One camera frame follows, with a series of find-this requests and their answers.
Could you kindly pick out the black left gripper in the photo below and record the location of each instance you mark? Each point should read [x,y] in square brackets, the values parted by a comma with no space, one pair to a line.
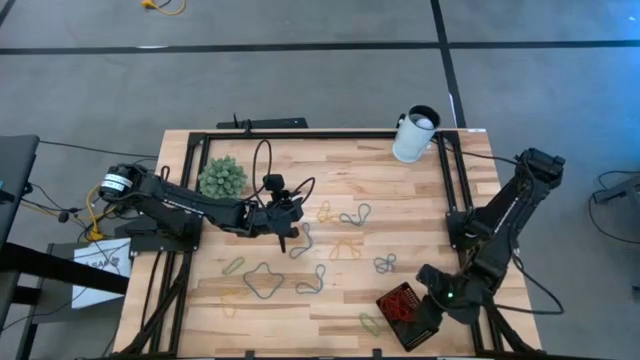
[275,215]

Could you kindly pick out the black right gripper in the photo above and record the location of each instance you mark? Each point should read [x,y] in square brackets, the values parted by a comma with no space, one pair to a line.
[435,307]

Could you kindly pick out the red rubber band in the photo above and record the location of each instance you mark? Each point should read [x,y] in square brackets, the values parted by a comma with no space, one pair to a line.
[395,312]
[405,307]
[400,300]
[407,317]

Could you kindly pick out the yellow rubber band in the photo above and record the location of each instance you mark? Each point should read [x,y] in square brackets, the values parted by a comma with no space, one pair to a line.
[225,300]
[324,218]
[345,241]

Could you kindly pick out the green rubber band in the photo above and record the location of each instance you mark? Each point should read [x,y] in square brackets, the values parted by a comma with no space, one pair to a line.
[372,331]
[232,266]

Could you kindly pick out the large blue rubber band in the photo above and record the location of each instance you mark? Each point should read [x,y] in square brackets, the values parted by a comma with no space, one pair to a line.
[263,297]

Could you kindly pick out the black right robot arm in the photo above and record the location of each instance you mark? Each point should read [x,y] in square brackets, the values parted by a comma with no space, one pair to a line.
[505,205]

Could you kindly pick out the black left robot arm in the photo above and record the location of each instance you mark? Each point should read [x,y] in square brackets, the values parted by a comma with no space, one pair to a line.
[165,197]

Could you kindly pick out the black slotted plastic bin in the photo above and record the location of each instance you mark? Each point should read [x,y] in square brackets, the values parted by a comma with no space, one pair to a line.
[415,337]

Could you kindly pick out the green plant in patterned pot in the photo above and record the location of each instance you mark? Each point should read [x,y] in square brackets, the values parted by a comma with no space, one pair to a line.
[222,177]

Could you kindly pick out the black box with antenna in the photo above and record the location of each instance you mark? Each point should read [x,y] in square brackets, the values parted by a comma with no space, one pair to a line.
[270,123]

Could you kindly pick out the white mug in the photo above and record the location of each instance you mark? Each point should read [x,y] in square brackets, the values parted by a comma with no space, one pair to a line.
[410,140]

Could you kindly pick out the white paper sheet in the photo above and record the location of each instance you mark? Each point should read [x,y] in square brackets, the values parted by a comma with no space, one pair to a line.
[102,251]

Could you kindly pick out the black slanted beam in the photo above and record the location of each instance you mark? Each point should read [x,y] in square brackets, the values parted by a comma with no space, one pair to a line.
[50,267]

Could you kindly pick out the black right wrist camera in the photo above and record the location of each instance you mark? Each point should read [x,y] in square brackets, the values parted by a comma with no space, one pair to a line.
[430,276]

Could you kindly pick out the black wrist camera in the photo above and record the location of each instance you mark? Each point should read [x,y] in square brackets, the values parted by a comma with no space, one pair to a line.
[430,276]
[274,182]

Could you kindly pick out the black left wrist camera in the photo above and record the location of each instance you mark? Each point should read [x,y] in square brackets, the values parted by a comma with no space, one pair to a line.
[274,182]

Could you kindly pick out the black aluminium table frame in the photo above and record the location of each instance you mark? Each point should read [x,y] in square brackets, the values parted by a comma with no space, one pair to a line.
[325,135]

